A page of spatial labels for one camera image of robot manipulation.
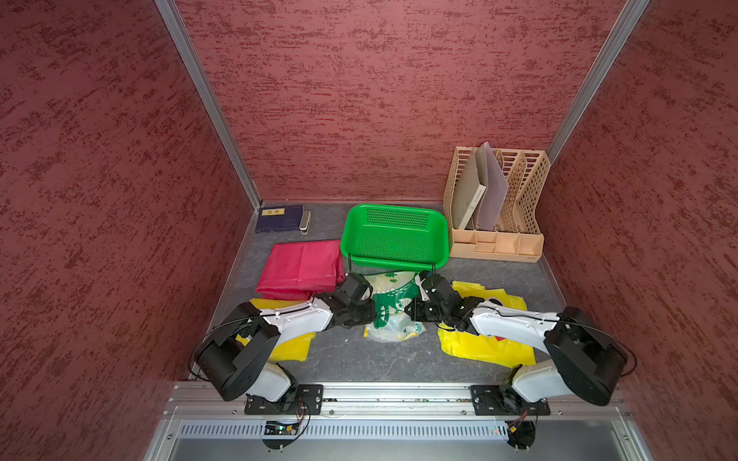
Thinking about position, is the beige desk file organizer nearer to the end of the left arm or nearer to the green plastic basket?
the green plastic basket

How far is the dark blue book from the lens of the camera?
3.69 ft

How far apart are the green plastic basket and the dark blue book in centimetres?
23

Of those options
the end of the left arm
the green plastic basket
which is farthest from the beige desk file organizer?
the end of the left arm

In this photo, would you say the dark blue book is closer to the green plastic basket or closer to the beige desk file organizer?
the green plastic basket

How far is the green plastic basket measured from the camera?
40.1 inches
